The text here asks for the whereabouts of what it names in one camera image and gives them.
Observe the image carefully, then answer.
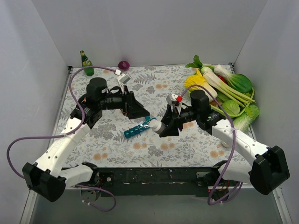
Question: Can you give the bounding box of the white pill bottle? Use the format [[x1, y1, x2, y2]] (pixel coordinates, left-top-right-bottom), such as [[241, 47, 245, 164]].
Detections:
[[152, 120, 166, 134]]

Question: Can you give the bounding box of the teal pill organizer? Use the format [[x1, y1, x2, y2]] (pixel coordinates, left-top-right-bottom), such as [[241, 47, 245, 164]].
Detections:
[[123, 116, 156, 139]]

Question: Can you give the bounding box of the white bottle cap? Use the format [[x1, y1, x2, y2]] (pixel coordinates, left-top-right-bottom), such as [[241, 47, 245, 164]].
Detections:
[[149, 119, 158, 128]]

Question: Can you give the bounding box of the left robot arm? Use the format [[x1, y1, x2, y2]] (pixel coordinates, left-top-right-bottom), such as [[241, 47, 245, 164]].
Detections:
[[22, 77, 150, 202]]

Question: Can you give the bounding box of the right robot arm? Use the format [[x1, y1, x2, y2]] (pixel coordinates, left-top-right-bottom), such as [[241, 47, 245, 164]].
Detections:
[[150, 90, 290, 195]]

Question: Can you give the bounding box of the purple onion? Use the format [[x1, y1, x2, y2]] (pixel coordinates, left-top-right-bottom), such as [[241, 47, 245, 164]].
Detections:
[[118, 60, 130, 71]]

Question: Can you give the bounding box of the yellow napa cabbage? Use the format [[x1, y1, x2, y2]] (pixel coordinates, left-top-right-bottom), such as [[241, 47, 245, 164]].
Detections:
[[184, 69, 218, 102]]

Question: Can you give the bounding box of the floral table mat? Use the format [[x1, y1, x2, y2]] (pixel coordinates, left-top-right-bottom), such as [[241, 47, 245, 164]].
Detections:
[[45, 65, 262, 168]]

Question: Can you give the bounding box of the green lettuce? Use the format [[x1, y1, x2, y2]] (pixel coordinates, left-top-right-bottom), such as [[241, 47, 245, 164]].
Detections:
[[216, 92, 259, 118]]

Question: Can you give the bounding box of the red pepper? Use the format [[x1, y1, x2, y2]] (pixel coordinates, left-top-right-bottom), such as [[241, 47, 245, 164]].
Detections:
[[217, 75, 228, 84]]

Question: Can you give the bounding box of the parsley leaf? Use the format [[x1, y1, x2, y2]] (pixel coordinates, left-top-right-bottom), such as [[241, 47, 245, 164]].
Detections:
[[185, 55, 203, 69]]

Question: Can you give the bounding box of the green glass bottle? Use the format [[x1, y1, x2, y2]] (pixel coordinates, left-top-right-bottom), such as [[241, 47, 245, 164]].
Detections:
[[80, 50, 94, 77]]

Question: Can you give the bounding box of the bok choy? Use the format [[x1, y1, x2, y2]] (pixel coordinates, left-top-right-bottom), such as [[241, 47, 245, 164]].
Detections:
[[214, 64, 253, 93]]

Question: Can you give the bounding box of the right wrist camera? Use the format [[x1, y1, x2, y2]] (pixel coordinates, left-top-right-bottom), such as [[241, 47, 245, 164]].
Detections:
[[166, 94, 183, 106]]

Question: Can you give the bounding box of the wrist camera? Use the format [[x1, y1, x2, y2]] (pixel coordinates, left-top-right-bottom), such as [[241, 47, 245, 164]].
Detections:
[[117, 73, 132, 85], [166, 94, 183, 106]]

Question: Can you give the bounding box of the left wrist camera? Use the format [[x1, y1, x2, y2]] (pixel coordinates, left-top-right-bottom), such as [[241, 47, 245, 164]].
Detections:
[[117, 73, 132, 85]]

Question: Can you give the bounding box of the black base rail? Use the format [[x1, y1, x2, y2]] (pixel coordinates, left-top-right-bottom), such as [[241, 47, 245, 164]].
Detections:
[[80, 161, 226, 197]]

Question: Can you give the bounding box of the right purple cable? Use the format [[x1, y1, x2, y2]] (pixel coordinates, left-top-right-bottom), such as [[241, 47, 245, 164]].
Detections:
[[177, 84, 243, 206]]

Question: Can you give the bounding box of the purple cable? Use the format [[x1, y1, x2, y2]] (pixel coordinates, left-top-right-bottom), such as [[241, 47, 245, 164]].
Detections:
[[6, 66, 121, 212], [177, 84, 243, 206]]

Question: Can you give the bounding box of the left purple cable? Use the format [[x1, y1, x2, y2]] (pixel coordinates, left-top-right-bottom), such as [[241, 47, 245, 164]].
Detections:
[[6, 66, 121, 212]]

